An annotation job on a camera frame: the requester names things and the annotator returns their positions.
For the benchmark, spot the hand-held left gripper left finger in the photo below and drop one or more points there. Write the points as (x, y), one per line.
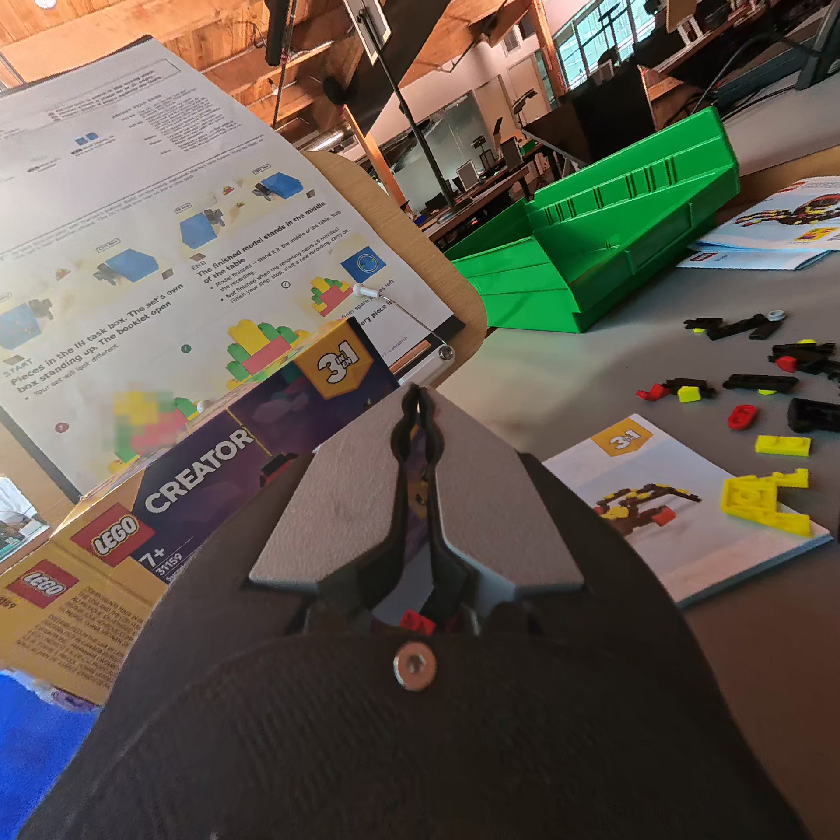
(328, 519)

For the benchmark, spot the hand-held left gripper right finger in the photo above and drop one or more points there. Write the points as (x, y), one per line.
(505, 519)

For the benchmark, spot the white panel on stand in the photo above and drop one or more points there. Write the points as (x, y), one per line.
(370, 26)

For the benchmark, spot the blue plastic bin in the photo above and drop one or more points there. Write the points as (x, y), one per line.
(40, 761)

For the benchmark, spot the pile of lego pieces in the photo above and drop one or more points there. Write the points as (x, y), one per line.
(761, 499)

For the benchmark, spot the green plastic bin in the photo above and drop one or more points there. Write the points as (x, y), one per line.
(591, 250)

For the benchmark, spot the open spider instruction booklet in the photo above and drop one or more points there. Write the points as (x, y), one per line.
(683, 538)

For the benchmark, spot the printed instruction sheet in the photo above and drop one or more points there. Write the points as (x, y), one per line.
(131, 263)

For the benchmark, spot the purple lego set box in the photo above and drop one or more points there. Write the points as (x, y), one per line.
(105, 551)

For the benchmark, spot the closed instruction booklet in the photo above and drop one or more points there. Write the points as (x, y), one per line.
(788, 217)

